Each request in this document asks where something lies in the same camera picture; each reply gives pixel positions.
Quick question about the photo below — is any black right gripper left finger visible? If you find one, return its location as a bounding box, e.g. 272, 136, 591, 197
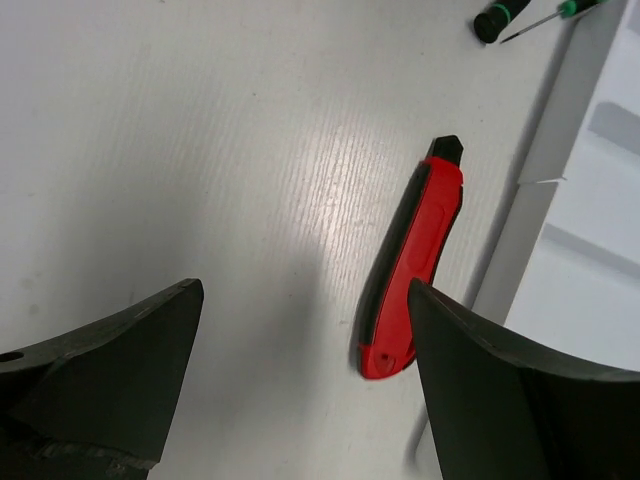
1, 279, 204, 479

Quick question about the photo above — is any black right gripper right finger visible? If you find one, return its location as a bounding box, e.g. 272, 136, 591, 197
408, 279, 639, 479

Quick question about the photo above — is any white compartment tray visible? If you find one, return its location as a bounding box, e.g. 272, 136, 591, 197
473, 1, 639, 370

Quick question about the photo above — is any black green precision screwdriver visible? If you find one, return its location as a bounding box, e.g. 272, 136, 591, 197
472, 0, 530, 45

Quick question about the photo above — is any black precision screwdriver lower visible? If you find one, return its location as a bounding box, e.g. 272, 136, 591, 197
500, 0, 606, 44

